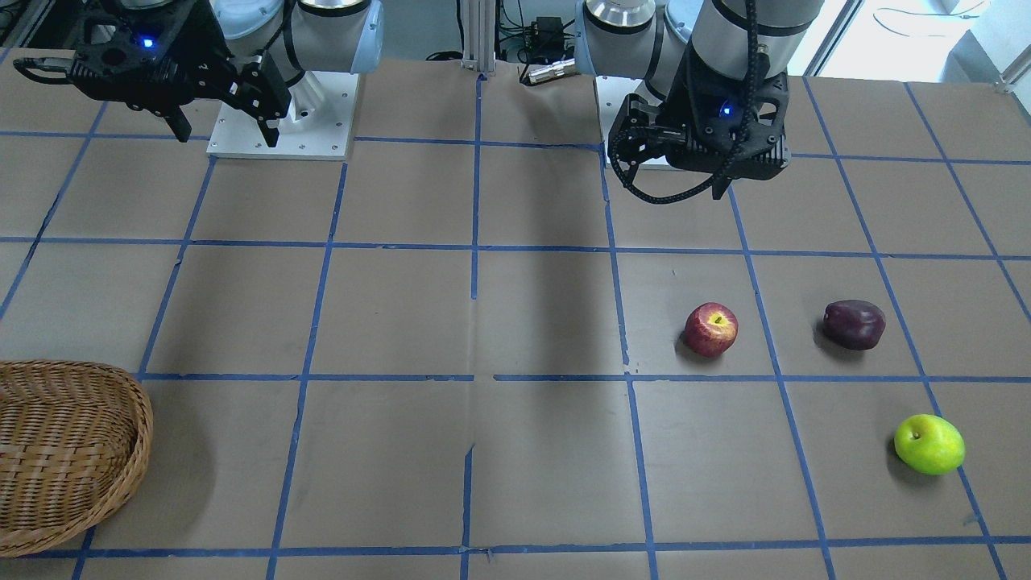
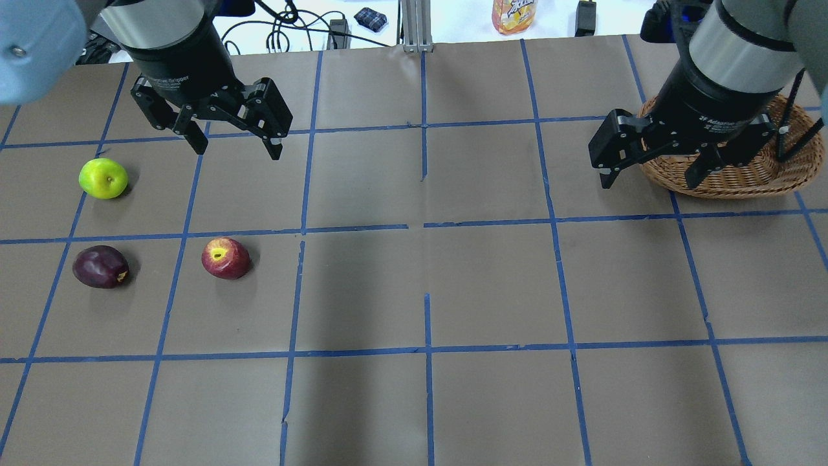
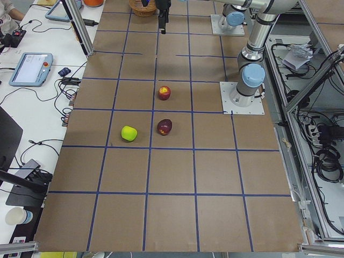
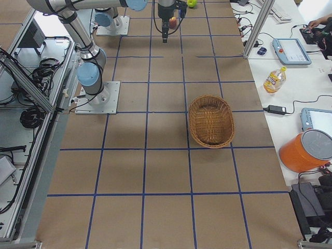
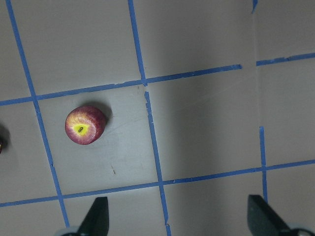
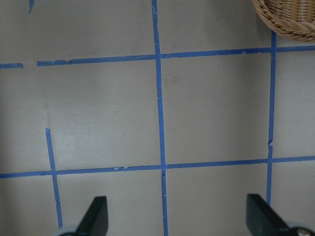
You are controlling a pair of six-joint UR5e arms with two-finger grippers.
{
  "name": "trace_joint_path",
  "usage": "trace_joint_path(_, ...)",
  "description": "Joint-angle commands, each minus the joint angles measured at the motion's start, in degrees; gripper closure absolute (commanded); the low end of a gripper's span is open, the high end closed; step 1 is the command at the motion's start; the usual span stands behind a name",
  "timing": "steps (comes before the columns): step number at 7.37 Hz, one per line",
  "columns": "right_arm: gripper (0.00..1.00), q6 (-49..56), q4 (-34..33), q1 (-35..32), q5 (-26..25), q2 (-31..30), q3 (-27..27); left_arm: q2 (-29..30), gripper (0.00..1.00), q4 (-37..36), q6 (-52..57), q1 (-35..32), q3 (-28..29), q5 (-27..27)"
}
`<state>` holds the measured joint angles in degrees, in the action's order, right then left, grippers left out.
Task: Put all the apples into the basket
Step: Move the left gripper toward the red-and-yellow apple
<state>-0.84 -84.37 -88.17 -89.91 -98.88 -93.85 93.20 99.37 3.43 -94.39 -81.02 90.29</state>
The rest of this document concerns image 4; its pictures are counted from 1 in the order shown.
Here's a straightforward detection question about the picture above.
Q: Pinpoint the person's hand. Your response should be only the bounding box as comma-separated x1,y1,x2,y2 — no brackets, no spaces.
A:
308,19,322,29

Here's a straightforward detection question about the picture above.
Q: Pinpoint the white keyboard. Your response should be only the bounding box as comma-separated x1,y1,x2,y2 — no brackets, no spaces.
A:
271,1,293,23

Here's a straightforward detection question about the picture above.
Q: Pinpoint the blue teach pendant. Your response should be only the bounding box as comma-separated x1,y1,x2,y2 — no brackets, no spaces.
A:
272,38,312,65
300,108,331,135

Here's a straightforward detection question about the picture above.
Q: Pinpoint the woven wicker basket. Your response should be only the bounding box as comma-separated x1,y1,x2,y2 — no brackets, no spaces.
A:
189,94,235,149

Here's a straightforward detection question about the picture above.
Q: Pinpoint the yellow juice bottle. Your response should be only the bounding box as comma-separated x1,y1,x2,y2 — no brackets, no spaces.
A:
263,66,287,93

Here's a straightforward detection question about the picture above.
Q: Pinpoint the orange bucket with lid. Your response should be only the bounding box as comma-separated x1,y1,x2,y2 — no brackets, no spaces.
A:
279,129,331,173

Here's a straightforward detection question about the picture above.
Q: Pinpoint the aluminium frame post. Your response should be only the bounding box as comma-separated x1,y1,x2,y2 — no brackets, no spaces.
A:
243,0,274,59

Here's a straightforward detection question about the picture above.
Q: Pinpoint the blue computer mouse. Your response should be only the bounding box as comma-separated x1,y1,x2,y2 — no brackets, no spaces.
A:
257,47,267,56

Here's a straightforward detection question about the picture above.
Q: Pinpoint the black power adapter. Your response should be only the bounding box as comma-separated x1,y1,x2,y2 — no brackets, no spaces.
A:
263,105,287,115

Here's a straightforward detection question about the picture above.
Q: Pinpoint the green apple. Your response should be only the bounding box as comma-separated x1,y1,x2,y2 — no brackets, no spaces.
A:
187,0,197,8

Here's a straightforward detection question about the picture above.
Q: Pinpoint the red yellow apple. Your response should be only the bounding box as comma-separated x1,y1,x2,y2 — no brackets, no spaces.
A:
169,17,177,29

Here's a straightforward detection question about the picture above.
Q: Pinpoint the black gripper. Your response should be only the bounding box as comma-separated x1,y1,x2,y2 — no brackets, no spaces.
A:
158,3,178,43

